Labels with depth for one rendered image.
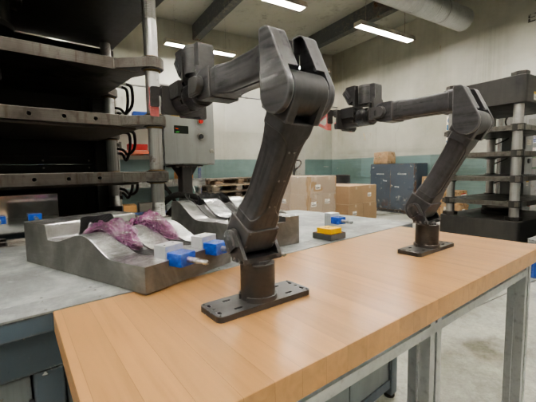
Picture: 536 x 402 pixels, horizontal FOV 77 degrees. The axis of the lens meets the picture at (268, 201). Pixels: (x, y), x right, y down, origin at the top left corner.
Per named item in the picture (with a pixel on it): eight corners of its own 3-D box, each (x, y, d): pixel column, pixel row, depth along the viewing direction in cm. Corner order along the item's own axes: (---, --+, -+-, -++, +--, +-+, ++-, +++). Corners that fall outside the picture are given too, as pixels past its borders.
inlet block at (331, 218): (356, 228, 131) (356, 214, 130) (347, 230, 128) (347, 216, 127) (333, 224, 142) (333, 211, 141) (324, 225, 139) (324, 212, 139)
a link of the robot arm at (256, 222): (223, 240, 63) (274, 61, 47) (252, 235, 67) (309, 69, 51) (238, 262, 59) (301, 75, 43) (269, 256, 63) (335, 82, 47)
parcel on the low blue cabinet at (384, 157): (396, 163, 787) (396, 151, 785) (387, 163, 770) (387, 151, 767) (381, 163, 823) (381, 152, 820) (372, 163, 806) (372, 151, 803)
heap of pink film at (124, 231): (187, 238, 89) (186, 209, 88) (128, 253, 74) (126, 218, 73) (127, 230, 103) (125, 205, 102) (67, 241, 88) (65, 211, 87)
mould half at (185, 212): (299, 242, 108) (298, 201, 106) (232, 258, 91) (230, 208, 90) (216, 225, 146) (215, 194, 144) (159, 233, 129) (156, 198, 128)
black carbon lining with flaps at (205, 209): (272, 221, 108) (272, 192, 107) (230, 227, 97) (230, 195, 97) (215, 212, 134) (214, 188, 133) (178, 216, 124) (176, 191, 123)
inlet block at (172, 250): (217, 272, 69) (216, 246, 68) (199, 279, 64) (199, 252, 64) (172, 264, 76) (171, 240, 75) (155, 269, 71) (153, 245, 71)
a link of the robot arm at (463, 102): (370, 103, 103) (480, 80, 79) (388, 105, 108) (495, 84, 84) (370, 143, 104) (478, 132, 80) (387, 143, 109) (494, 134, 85)
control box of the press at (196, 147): (224, 349, 194) (216, 89, 180) (175, 371, 174) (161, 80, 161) (205, 336, 211) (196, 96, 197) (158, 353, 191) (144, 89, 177)
